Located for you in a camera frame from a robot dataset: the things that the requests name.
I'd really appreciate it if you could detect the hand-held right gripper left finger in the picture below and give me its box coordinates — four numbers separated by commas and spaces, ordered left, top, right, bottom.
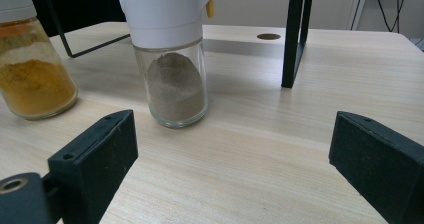
47, 109, 139, 224

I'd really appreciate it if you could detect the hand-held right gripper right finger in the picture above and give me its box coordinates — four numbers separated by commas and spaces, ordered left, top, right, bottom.
328, 110, 424, 224

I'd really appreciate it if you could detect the glass jar with orange powder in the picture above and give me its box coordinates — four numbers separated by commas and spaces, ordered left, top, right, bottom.
0, 0, 79, 121

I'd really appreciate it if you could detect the glass jar with grey powder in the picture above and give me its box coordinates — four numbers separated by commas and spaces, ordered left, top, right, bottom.
117, 0, 215, 129

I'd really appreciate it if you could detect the black metal shelf rack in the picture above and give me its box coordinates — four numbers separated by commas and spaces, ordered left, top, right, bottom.
34, 0, 315, 89

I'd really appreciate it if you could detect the black power cable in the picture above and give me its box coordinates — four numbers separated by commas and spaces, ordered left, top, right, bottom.
375, 0, 407, 34

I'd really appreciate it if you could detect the white metal frame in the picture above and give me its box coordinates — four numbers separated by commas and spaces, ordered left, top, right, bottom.
345, 0, 372, 31

